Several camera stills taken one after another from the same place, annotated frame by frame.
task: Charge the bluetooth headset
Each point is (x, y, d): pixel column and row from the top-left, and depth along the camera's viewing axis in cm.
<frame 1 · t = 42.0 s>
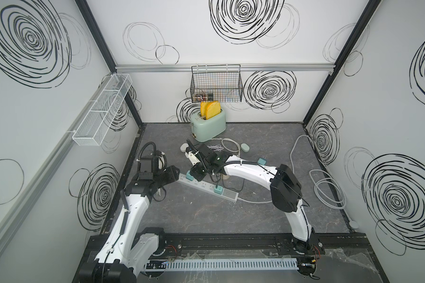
left hand: (175, 171, 80), fingers open
right hand: (193, 169, 85), fingers closed
mint green toaster: (203, 129, 106), point 10 cm above the table
yellow toast slices: (210, 109, 102), point 21 cm above the table
white power strip: (228, 194, 88), point 3 cm above the table
mint green earbud case: (244, 147, 108), point 2 cm above the table
white round speaker: (185, 144, 110), on the table

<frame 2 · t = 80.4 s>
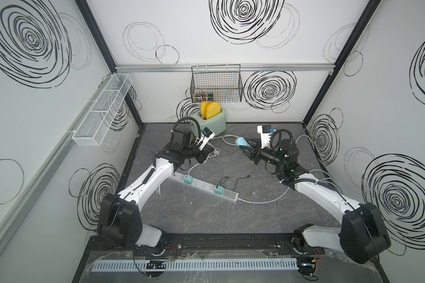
left hand: (211, 148, 81), fingers closed
right hand: (246, 141, 75), fingers open
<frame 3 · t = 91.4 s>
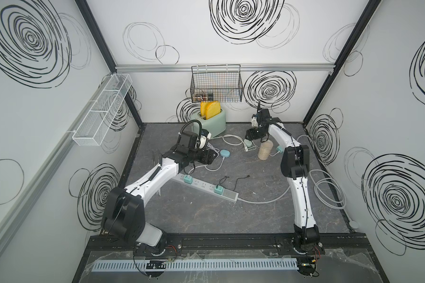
left hand: (211, 152, 84), fingers open
right hand: (253, 134, 108), fingers open
blue earbud case: (225, 153, 105), point 2 cm above the table
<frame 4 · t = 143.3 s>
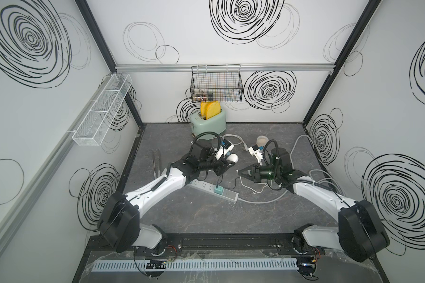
left hand: (230, 159, 78), fingers open
right hand: (241, 173, 77), fingers closed
